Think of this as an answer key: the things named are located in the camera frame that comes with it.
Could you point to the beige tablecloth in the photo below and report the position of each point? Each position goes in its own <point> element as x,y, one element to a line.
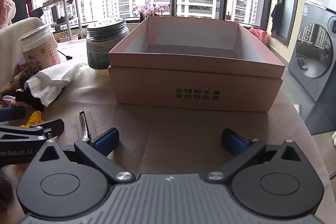
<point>162,124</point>

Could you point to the dark hanging cloth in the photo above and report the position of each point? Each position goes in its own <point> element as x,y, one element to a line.
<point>276,18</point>

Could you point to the white jar with green lid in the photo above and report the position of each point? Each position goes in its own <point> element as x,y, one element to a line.
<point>105,48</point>

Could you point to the small pink white cloth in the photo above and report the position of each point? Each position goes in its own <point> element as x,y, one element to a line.
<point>9,101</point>

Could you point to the white paper towel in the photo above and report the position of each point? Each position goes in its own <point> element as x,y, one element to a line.
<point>50,79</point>

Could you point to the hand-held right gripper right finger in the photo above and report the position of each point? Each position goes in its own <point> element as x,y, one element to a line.
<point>233,141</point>

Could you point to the pink flowering plant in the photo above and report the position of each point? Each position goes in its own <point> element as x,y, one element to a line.
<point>151,9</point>

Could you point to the dark cloth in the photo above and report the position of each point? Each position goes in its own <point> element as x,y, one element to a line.
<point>30,102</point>
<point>276,18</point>

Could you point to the small potted plant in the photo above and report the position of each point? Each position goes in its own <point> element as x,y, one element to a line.
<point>64,35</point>

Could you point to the brown furry tail toy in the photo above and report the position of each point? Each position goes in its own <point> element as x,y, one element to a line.
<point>15,82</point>

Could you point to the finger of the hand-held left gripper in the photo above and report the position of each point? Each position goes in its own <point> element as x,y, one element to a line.
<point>50,127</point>
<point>10,114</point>

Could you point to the dark framed door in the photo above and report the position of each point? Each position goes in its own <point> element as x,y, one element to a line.
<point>287,9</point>

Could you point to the yellow crumpled item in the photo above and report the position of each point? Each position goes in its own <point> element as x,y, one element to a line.
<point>34,119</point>

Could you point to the metal balcony rack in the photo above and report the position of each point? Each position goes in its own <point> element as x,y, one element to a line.
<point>69,7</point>

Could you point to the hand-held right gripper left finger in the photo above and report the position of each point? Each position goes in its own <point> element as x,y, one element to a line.
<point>106,139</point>

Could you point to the white canister with beige label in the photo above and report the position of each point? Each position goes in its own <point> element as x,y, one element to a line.
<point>39,48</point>

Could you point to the grey washing machine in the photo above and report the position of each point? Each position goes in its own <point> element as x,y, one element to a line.
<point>312,56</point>

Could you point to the pink crumpled cloth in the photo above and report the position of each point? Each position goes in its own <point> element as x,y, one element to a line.
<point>258,35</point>

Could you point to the pink cardboard box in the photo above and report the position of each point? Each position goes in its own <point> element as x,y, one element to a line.
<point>194,90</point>

